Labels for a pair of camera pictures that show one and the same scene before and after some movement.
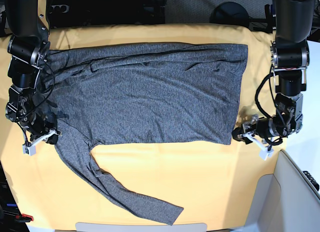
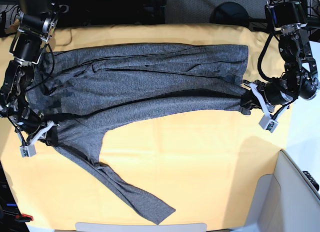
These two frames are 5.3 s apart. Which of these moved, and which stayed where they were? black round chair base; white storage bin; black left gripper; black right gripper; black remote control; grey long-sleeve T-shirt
Moved: black right gripper; grey long-sleeve T-shirt
Stayed: black left gripper; black round chair base; black remote control; white storage bin
